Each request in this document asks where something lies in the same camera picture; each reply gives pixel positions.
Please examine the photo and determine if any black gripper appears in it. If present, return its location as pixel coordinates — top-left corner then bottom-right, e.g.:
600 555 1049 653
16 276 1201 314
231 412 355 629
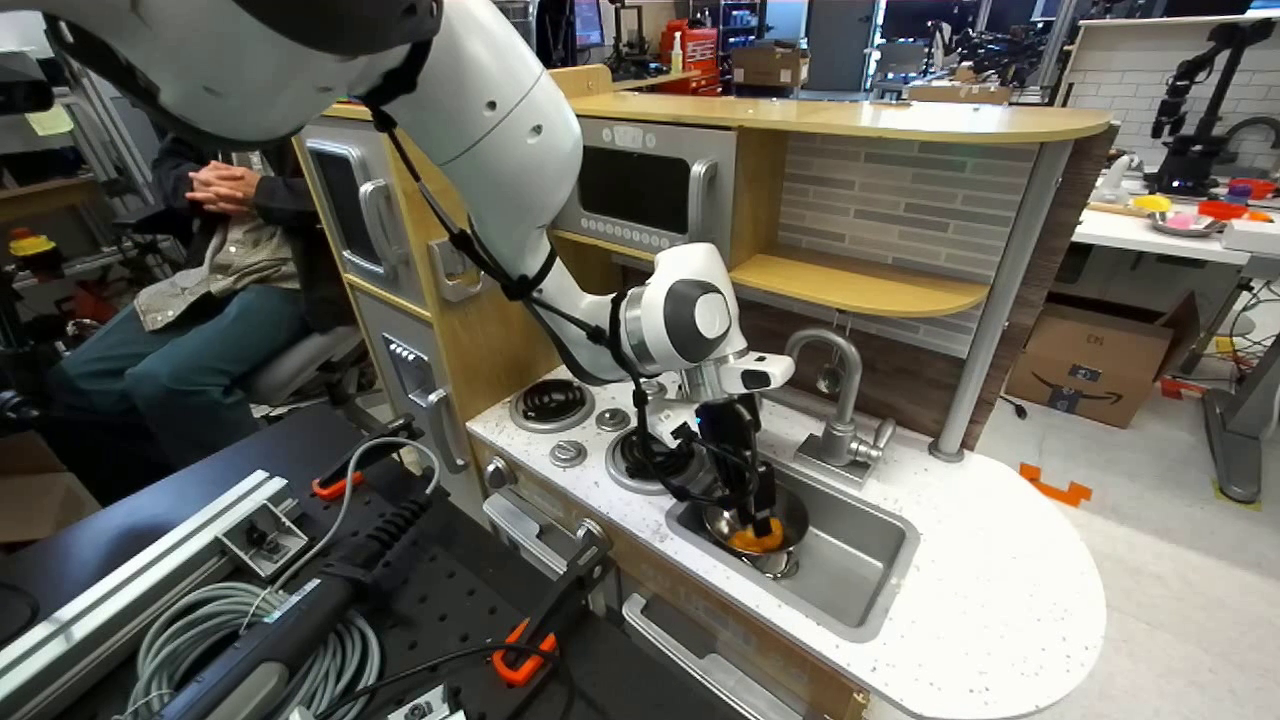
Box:
620 394 788 535

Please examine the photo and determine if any orange toy food piece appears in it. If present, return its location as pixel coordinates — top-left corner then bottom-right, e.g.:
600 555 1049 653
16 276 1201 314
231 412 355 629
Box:
722 517 791 560

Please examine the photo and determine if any small steel pot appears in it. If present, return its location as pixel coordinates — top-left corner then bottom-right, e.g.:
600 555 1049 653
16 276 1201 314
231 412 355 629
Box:
684 479 815 564

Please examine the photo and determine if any grey toy sink basin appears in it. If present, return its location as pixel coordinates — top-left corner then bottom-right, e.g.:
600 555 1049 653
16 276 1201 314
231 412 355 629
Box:
664 445 925 645

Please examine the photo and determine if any person's left hand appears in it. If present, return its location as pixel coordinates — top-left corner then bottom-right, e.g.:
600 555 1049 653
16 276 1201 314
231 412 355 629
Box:
220 156 267 212

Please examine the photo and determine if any person's right hand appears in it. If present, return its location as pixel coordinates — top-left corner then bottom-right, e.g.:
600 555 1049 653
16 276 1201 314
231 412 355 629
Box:
179 162 241 225

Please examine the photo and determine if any black coil burner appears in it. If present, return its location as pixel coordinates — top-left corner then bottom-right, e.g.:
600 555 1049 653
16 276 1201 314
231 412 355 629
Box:
600 427 687 495
508 377 600 434

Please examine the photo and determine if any grey toy faucet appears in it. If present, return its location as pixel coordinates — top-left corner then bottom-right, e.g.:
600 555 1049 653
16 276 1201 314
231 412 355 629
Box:
779 325 900 482

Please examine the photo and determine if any wooden toy kitchen unit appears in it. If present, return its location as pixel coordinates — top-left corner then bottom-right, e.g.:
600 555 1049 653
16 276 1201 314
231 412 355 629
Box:
292 60 1128 720

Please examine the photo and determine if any black perforated base board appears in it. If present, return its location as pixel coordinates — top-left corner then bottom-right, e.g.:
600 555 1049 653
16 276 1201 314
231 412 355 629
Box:
77 488 732 720

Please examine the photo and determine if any toy microwave with grey door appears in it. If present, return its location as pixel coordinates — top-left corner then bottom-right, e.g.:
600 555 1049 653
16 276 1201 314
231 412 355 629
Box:
565 114 743 261

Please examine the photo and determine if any brown cardboard box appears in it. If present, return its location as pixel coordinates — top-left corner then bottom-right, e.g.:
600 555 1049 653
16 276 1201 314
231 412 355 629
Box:
1005 291 1206 432

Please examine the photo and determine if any red background container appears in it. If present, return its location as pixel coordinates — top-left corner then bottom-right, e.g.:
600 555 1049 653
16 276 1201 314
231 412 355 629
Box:
675 18 729 88

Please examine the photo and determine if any grey office chair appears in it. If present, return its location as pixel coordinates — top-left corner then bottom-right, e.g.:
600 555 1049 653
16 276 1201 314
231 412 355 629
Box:
241 321 369 406

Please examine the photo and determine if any white work table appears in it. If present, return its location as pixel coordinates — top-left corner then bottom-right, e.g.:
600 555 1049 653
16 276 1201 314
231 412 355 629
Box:
1069 196 1280 271

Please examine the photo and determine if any white pegboard panel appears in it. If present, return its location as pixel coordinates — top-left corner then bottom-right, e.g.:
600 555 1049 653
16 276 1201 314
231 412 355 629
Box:
1060 10 1280 156

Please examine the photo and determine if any seated person in jeans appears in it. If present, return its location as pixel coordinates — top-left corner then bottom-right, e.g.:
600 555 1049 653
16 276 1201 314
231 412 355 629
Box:
40 124 338 472

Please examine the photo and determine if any blue padded cover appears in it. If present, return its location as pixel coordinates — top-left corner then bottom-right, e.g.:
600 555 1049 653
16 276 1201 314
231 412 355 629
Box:
0 394 372 632

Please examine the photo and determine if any grey door handle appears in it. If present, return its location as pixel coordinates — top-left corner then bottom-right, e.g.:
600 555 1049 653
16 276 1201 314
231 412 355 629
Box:
408 379 471 472
480 482 606 578
615 587 791 720

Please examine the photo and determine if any orange handled bar clamp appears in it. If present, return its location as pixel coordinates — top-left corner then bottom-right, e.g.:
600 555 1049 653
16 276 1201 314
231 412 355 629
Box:
306 465 369 507
485 535 620 697

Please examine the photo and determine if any orange floor bracket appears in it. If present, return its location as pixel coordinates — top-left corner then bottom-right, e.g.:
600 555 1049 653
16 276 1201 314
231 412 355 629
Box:
1014 460 1095 510

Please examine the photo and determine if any thin grey cable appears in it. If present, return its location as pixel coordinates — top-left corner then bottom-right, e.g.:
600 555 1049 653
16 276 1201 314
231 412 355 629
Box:
296 427 447 564

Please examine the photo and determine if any black ribbed cable sleeve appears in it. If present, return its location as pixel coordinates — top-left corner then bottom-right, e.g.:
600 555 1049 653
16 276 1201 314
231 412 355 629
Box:
157 490 436 720

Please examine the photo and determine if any coiled grey cable bundle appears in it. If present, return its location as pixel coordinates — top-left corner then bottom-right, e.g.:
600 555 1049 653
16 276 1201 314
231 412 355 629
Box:
119 577 386 720

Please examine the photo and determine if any aluminium extrusion rail with bracket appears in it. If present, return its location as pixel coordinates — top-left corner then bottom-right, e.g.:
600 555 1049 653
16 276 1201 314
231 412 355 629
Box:
0 465 310 720

